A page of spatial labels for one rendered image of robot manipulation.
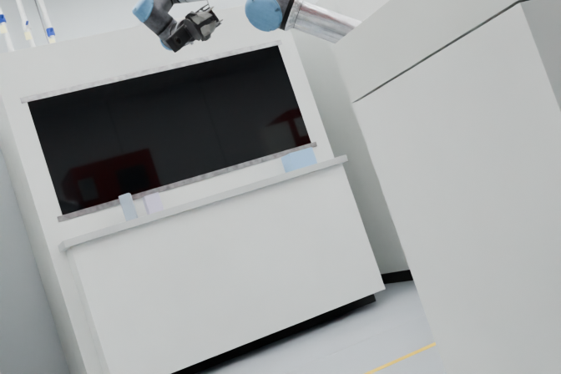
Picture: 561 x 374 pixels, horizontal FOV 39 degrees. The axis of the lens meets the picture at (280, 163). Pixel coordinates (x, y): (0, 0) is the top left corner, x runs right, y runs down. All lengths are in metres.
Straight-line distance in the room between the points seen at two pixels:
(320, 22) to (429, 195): 0.76
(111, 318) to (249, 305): 0.74
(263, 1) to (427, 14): 0.78
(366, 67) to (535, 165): 0.52
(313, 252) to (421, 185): 2.84
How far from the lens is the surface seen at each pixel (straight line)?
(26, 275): 5.28
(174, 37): 2.33
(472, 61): 1.51
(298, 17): 2.29
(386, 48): 1.72
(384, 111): 1.78
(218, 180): 4.64
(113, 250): 4.22
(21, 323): 5.27
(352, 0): 5.35
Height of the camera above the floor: 0.58
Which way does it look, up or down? 5 degrees up
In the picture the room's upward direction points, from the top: 19 degrees counter-clockwise
